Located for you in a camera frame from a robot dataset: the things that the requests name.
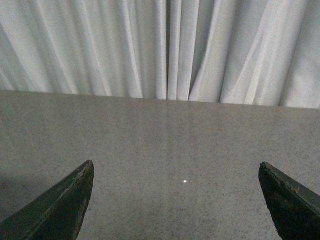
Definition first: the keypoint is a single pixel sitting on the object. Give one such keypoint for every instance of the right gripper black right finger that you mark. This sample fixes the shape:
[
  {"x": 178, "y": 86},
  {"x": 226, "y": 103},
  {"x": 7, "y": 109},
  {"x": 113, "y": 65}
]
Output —
[{"x": 294, "y": 208}]

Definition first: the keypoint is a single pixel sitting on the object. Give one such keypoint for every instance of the white pleated curtain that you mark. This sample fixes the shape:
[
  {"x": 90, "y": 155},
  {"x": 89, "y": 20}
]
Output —
[{"x": 254, "y": 52}]

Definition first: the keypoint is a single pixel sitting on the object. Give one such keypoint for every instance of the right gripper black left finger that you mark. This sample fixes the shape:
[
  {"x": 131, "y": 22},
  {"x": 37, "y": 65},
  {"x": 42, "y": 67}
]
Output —
[{"x": 57, "y": 214}]

